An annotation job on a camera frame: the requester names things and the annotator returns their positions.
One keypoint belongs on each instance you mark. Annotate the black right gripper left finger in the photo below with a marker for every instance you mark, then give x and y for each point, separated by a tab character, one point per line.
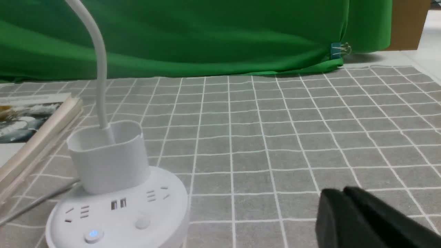
340	224

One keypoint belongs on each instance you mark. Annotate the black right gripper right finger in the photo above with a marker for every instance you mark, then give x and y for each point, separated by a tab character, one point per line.
395	229

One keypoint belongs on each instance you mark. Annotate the white desk lamp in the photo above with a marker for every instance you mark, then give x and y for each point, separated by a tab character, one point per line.
120	200

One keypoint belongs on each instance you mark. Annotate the grey checked tablecloth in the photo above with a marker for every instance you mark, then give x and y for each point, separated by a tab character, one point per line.
254	151

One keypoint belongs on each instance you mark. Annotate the blue binder clip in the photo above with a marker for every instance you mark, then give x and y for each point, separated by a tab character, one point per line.
339	50

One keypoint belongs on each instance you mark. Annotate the brown cardboard box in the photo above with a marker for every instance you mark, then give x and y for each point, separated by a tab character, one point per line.
408	20

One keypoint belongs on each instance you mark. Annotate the white top book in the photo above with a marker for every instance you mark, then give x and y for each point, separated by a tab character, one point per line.
28	123

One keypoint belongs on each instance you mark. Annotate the large bottom book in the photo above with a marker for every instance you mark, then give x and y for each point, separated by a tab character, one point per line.
53	144

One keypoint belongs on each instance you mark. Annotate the green backdrop cloth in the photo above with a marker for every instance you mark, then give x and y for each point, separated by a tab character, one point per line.
45	40

